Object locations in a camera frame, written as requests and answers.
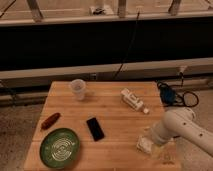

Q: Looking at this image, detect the black smartphone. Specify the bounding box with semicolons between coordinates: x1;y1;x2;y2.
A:
86;117;105;141

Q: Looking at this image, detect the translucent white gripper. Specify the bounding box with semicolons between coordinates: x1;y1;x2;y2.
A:
139;127;164;155

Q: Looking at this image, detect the black floor cable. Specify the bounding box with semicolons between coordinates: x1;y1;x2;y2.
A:
156;71;200;109

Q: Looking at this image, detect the white plastic bottle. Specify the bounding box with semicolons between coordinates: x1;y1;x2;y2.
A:
121;88;149;114

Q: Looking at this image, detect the red brown sausage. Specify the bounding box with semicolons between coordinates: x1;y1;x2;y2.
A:
41;113;60;130

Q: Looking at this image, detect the green patterned plate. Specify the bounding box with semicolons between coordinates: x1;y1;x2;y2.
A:
39;128;80;169

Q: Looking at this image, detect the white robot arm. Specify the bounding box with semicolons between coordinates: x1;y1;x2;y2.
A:
137;107;213;157

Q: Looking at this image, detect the black hanging cable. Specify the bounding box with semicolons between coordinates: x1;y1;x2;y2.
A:
112;9;141;81

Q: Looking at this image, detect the white wall plug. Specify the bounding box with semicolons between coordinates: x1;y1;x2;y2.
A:
179;66;187;74

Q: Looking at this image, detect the blue power adapter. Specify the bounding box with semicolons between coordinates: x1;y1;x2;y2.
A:
160;86;175;104

